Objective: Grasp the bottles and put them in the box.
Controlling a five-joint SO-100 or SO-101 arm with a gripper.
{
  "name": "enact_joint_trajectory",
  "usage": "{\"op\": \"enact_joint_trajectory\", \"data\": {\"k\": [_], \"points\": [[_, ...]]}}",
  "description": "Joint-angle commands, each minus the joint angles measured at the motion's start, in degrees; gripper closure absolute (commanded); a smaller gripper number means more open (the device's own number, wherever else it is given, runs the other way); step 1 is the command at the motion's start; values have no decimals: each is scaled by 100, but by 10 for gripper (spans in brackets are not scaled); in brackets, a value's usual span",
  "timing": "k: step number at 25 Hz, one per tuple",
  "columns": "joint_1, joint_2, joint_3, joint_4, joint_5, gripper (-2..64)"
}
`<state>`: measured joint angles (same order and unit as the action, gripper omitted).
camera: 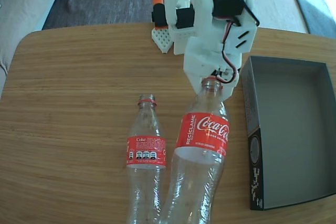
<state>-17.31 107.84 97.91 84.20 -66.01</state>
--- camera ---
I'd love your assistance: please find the clear bottle Coca-Cola logo label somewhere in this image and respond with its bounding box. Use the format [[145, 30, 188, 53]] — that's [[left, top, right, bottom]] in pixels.
[[159, 78, 232, 224]]

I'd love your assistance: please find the clear bottle nutrition text label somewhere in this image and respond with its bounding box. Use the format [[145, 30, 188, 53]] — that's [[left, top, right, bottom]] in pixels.
[[125, 93, 167, 224]]

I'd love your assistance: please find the grey cardboard box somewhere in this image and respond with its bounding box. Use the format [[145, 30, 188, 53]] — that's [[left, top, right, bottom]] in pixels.
[[240, 55, 336, 211]]

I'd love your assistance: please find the beige sofa cushion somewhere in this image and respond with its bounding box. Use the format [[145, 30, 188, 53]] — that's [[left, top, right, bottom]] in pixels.
[[0, 0, 68, 96]]

